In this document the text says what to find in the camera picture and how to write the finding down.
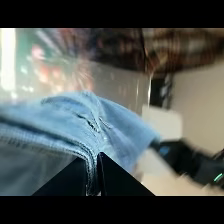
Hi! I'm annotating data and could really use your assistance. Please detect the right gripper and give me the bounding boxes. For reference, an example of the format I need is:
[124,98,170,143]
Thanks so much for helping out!
[151,139,224,190]

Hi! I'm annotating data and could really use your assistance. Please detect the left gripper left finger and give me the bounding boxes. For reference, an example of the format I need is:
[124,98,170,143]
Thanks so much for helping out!
[32,156,90,197]

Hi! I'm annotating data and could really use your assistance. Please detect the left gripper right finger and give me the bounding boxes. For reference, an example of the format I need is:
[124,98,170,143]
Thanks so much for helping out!
[96,151,155,197]

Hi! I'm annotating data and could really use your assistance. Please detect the blue jeans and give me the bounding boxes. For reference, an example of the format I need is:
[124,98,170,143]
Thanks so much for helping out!
[0,89,162,197]

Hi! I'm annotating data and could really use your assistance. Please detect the checked shirt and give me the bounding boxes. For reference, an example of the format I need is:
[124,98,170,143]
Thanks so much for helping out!
[59,28,224,75]

